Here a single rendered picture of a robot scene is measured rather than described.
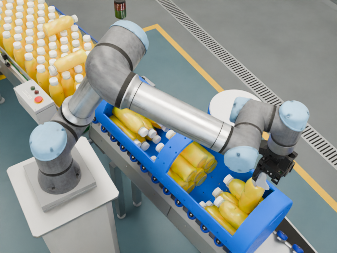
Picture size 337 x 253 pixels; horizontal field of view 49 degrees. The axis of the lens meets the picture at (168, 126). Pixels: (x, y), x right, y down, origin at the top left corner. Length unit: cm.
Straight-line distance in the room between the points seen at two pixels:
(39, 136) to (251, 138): 67
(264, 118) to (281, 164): 18
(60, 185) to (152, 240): 131
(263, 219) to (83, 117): 68
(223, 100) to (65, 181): 90
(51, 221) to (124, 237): 124
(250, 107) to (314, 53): 316
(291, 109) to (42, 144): 74
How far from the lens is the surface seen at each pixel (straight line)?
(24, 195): 143
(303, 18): 459
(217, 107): 180
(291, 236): 253
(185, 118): 87
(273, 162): 113
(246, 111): 97
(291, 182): 292
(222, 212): 138
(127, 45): 95
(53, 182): 133
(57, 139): 120
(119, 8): 208
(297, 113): 97
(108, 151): 183
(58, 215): 136
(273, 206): 130
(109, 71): 88
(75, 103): 120
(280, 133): 100
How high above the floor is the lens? 233
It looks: 50 degrees down
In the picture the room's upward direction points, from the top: 3 degrees clockwise
